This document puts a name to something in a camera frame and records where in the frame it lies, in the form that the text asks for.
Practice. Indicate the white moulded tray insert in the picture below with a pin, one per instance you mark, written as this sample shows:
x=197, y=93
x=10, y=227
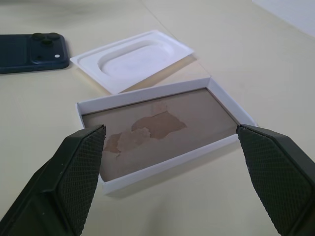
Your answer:
x=133, y=61

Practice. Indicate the dark blue smartphone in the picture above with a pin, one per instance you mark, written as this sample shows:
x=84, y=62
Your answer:
x=22, y=54

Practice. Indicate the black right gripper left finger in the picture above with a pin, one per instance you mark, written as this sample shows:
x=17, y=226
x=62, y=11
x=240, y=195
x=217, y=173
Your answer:
x=61, y=186

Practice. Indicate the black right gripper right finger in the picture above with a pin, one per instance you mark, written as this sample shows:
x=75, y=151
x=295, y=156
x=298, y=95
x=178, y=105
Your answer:
x=278, y=177

